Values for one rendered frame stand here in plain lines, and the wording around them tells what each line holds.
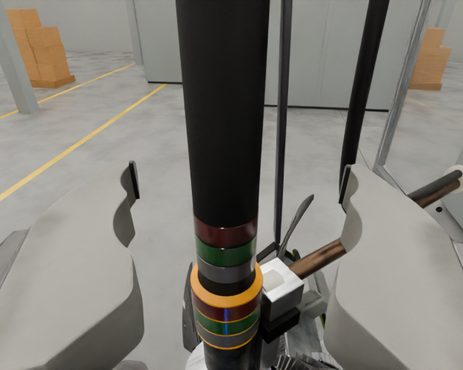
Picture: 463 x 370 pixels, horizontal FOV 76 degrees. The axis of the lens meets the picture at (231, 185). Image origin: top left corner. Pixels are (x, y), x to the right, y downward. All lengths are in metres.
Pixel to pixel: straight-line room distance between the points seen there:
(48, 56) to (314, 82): 5.92
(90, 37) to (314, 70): 10.57
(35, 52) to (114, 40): 5.87
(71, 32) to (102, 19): 1.53
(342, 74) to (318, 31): 0.83
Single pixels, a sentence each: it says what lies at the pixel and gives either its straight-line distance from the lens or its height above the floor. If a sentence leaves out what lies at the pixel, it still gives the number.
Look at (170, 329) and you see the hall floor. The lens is 2.06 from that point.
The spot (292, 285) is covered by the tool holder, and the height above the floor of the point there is 1.55.
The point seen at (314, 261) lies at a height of 1.54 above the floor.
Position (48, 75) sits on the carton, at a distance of 8.53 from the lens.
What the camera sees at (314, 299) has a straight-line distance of 0.75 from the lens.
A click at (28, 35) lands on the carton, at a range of 8.56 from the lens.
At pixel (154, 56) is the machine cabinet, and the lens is 7.85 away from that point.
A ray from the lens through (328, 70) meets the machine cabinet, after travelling 5.81.
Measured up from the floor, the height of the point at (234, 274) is 1.59.
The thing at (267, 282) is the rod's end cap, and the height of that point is 1.55.
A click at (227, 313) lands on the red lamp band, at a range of 0.18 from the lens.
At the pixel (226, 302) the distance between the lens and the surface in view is 0.17.
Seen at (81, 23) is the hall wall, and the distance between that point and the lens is 14.63.
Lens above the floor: 1.71
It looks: 32 degrees down
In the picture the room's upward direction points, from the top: straight up
